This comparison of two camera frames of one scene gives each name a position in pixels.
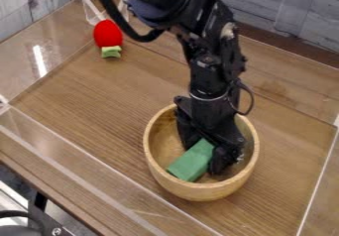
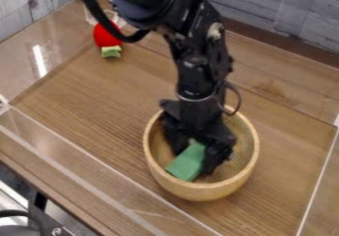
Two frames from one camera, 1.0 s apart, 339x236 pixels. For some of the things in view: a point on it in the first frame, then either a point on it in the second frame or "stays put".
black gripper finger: (224, 159) -> (215, 155)
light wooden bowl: (164, 149) stays put
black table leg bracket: (41, 223) stays put
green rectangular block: (192, 165) stays put
